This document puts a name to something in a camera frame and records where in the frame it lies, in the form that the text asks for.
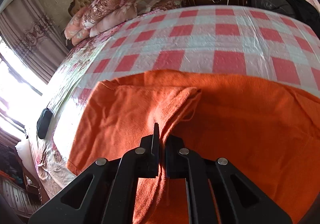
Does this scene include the orange pants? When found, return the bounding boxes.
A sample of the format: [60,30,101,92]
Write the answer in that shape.
[67,71,319,223]

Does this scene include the floral bed sheet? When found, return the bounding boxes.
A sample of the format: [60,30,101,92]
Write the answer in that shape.
[26,20,132,201]

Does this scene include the black pouch on bed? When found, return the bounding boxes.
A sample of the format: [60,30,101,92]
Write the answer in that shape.
[36,108,53,139]

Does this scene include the red white checkered mat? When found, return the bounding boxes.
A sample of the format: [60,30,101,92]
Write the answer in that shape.
[78,6,319,99]

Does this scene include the pink floral pillow stack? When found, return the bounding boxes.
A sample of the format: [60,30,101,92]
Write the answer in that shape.
[64,7,90,46]

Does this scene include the pink patterned curtain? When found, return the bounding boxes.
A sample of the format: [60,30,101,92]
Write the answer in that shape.
[1,0,69,84]

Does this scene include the folded floral quilt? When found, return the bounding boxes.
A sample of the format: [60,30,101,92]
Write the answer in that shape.
[81,0,141,37]

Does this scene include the black clothes on armchair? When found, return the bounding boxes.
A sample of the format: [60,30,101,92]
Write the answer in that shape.
[286,0,319,36]

